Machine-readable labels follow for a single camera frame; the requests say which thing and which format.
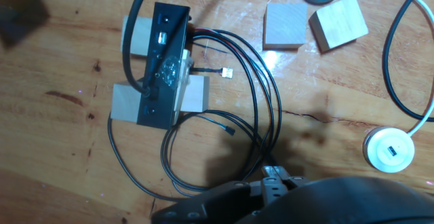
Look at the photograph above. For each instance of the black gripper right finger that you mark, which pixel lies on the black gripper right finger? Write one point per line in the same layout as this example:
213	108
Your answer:
293	180

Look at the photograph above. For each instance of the black USB docking station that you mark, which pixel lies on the black USB docking station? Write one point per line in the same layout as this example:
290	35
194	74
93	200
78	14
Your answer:
157	115

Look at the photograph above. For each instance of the light wooden cube block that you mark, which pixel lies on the light wooden cube block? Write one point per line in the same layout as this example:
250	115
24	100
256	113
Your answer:
139	35
285	25
339	22
123	103
196	95

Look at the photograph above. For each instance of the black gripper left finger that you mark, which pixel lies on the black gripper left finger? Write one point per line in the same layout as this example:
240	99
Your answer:
217	200

